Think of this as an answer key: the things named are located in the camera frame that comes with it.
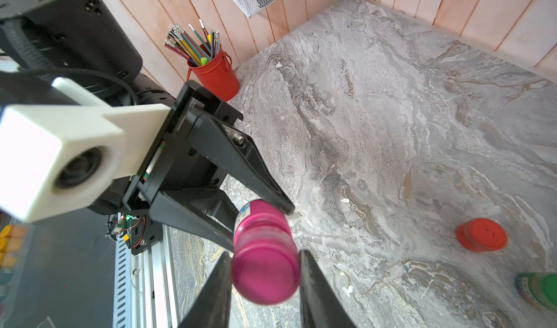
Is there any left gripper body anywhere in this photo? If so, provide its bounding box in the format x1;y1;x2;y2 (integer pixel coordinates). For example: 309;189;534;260
121;81;243;218

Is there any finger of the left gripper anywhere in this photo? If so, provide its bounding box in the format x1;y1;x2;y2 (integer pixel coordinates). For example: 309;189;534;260
149;190;235;251
188;112;295;215

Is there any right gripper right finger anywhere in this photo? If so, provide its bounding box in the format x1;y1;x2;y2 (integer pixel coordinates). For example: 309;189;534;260
300;250;355;328

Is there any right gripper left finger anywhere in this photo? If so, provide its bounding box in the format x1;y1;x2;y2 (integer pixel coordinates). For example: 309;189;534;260
178;252;232;328

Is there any magenta paint jar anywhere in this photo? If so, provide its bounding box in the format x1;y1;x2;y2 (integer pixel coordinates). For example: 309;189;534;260
233;199;292;245

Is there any red paint jar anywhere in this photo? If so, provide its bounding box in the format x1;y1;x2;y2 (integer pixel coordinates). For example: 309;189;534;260
456;218;509;253

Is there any green paint jar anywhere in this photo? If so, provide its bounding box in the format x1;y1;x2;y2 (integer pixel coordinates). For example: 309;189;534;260
515;272;556;312

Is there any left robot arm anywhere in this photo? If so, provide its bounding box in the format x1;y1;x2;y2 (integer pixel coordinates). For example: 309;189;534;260
1;0;294;253

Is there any red pencil cup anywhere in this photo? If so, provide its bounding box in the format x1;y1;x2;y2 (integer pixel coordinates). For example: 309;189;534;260
187;50;240;102

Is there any bundle of pencils and pens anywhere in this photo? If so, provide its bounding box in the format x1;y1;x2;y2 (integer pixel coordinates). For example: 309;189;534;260
164;19;221;67

